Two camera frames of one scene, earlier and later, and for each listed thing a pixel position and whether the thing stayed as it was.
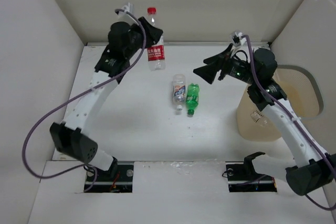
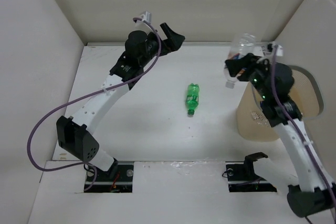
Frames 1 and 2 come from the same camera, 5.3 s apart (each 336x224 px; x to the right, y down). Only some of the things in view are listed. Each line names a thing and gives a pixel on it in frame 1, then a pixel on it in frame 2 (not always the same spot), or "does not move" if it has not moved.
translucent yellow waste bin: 302,89 does not move
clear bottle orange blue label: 179,91 → 240,45
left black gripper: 153,35 → 173,42
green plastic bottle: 192,98 does not move
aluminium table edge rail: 188,43 does not move
